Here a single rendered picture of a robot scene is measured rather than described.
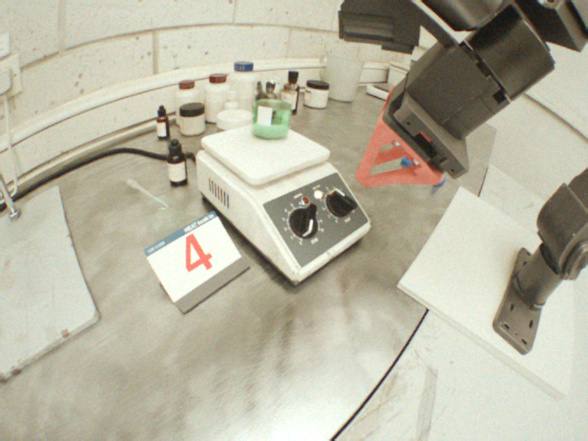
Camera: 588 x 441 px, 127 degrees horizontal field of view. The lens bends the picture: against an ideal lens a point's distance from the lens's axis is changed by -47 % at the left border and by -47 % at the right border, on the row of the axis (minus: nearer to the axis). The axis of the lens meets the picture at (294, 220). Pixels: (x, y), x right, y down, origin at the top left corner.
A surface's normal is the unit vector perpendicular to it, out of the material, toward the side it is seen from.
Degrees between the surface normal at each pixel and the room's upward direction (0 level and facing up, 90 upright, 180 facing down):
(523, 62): 102
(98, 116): 90
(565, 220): 68
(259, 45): 90
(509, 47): 90
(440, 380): 0
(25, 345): 0
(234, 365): 0
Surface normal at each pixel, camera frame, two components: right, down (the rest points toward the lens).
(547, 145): -0.67, 0.42
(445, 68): -0.41, 0.70
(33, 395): 0.12, -0.75
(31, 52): 0.73, 0.51
